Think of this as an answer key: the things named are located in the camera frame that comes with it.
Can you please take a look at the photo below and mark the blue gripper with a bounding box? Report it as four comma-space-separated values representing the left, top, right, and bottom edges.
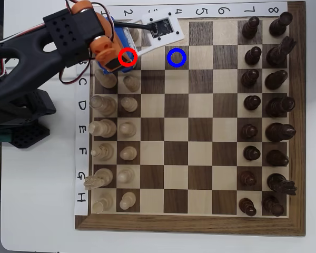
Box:
98, 16, 137, 74

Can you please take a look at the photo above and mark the light wooden bishop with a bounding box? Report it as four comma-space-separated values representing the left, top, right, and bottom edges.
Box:
94, 69, 119, 89
91, 142, 114, 161

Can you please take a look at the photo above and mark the light wooden queen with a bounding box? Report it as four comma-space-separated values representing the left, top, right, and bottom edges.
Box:
89, 94, 118, 117

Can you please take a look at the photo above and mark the light wooden king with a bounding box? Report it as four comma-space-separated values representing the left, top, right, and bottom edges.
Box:
88, 118, 117, 138

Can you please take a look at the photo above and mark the white paper letter strip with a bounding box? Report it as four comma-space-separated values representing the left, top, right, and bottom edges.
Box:
74, 60, 92, 216

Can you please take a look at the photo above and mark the wooden chessboard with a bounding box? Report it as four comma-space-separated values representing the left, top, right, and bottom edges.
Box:
74, 1, 306, 237

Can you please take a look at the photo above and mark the light wooden knight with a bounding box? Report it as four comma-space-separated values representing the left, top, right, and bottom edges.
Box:
83, 168, 114, 190

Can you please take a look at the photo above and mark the dark wooden pawn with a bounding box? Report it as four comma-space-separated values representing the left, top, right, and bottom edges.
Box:
244, 46, 262, 66
239, 170, 257, 187
243, 94, 262, 111
238, 197, 257, 217
243, 145, 261, 161
241, 69, 260, 89
241, 15, 261, 37
241, 123, 259, 140

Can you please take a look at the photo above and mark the white paper number strip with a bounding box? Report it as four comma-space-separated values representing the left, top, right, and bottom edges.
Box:
94, 2, 288, 20

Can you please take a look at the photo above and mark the light wooden rook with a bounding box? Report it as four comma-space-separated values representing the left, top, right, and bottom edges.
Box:
92, 192, 114, 213

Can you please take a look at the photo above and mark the green clamp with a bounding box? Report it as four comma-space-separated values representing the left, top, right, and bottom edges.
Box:
0, 129, 13, 143

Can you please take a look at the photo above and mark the dark wooden bishop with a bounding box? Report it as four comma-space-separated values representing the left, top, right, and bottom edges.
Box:
265, 149, 290, 167
264, 70, 289, 90

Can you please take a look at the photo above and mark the dark wooden knight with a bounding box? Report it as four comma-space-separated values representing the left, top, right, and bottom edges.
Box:
266, 173, 298, 196
265, 35, 297, 67

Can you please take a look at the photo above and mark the dark wooden queen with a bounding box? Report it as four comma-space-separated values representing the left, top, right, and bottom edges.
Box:
265, 96, 296, 118

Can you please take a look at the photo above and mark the dark wooden rook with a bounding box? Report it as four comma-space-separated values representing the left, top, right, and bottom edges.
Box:
268, 12, 293, 37
261, 194, 285, 217

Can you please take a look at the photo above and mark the dark wooden king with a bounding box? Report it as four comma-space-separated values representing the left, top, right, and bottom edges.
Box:
265, 122, 297, 143

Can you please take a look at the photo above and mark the black camera cable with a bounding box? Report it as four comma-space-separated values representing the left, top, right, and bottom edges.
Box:
111, 20, 155, 31

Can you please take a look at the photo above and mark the red white black servo wire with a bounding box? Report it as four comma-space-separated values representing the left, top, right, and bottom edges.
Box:
91, 2, 114, 40
0, 23, 47, 44
58, 50, 95, 85

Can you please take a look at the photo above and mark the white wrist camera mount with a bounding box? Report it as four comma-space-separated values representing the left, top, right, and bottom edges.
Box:
131, 8, 186, 57

